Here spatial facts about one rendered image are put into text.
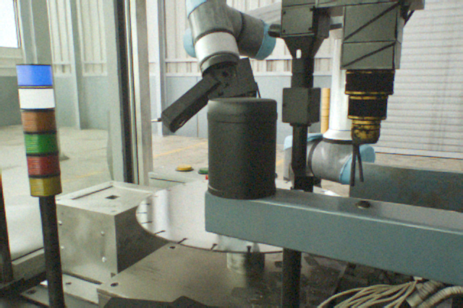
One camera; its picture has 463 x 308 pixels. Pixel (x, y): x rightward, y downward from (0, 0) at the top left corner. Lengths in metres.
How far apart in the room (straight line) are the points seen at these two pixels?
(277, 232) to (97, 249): 0.52
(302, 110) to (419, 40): 5.91
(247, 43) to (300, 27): 0.24
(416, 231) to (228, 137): 0.15
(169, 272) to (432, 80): 5.97
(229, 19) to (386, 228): 0.53
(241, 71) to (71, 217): 0.43
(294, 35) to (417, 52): 5.88
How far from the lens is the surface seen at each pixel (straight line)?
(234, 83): 0.67
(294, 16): 0.56
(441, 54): 6.41
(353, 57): 0.49
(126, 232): 0.77
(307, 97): 0.54
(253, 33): 0.78
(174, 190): 0.68
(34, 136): 0.62
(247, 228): 0.33
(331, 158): 1.08
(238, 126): 0.30
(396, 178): 0.70
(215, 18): 0.71
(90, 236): 0.79
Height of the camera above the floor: 1.14
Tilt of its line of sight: 12 degrees down
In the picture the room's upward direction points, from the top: straight up
